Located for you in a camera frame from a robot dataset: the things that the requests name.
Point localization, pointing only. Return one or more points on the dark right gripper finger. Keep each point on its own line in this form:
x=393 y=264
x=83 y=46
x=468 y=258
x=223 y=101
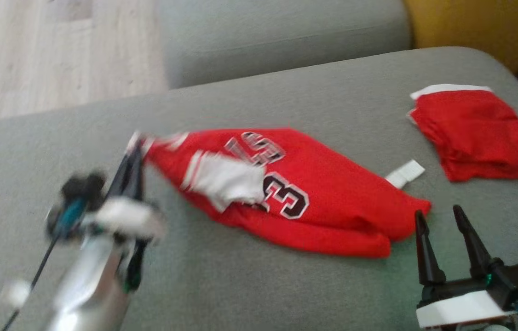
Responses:
x=427 y=257
x=475 y=243

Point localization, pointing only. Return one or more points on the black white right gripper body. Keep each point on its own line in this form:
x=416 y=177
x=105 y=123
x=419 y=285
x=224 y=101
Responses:
x=470 y=308

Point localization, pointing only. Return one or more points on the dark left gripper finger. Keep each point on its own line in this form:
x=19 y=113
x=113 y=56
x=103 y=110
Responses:
x=138 y=174
x=121 y=177

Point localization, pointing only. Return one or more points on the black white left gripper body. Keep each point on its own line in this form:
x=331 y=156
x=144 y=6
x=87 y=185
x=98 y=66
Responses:
x=116 y=216

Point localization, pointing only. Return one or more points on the red shorts with white band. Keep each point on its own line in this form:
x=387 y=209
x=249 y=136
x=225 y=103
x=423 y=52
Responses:
x=475 y=133

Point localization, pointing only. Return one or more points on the red white basketball jersey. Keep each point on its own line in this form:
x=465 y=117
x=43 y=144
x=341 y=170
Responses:
x=332 y=197

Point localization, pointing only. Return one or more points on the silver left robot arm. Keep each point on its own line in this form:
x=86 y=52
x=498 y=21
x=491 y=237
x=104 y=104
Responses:
x=89 y=285

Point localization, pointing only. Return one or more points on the grey and yellow sofa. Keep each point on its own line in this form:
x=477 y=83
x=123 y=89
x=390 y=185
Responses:
x=240 y=285

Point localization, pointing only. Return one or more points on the grey sofa seat cushion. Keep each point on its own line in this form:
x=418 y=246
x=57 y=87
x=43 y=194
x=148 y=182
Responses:
x=263 y=37

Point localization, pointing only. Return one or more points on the yellow sofa backrest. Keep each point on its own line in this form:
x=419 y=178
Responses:
x=480 y=23

